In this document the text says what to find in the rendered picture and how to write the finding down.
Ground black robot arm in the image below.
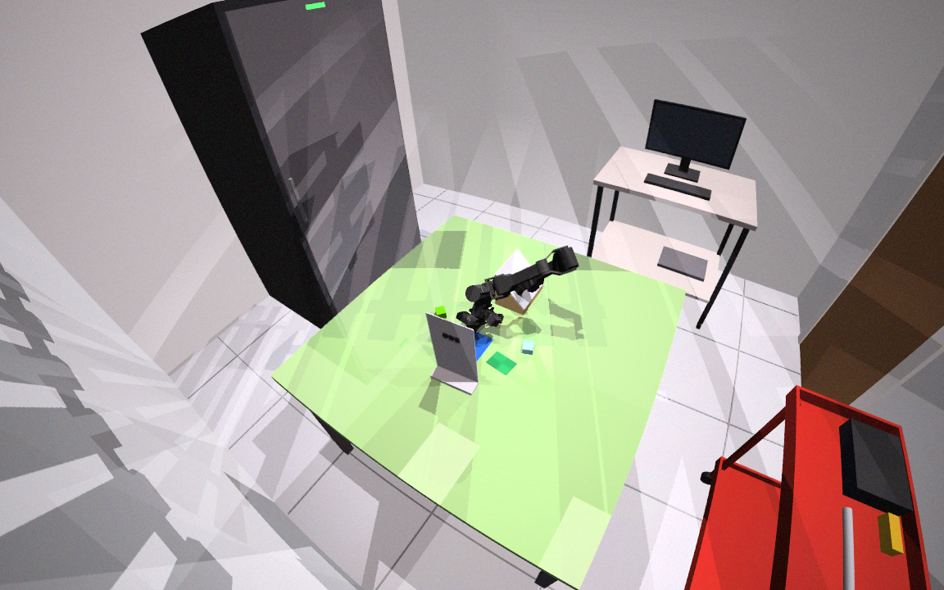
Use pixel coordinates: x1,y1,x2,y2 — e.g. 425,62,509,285
465,245,579,327

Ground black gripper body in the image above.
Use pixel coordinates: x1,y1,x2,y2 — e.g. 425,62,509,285
456,301,492,325

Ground blue square marker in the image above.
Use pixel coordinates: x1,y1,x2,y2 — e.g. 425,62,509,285
474,332,493,360

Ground grey panel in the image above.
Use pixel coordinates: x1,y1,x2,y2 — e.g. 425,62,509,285
425,312,479,395

